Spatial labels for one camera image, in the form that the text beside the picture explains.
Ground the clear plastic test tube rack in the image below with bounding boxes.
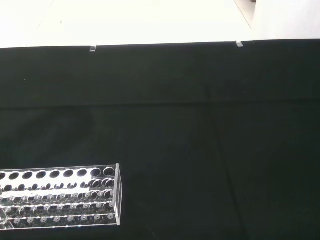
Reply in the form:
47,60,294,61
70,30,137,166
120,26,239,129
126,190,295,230
0,163,124,230

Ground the black bench cloth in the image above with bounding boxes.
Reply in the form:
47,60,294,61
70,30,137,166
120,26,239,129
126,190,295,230
0,39,320,240

